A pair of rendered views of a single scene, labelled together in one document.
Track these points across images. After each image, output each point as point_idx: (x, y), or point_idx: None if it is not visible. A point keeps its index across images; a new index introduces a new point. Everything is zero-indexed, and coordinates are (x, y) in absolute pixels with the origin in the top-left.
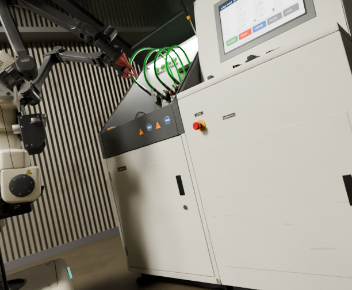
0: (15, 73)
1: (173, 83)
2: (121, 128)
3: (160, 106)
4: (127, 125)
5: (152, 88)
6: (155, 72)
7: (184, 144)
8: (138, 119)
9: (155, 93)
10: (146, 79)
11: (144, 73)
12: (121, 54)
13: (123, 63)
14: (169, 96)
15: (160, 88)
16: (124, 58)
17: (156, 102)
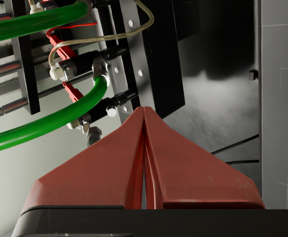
0: None
1: None
2: None
3: (116, 98)
4: None
5: (107, 81)
6: (49, 19)
7: None
8: None
9: (8, 217)
10: (83, 102)
11: (56, 121)
12: (154, 213)
13: (135, 202)
14: (83, 53)
15: None
16: (135, 155)
17: (112, 108)
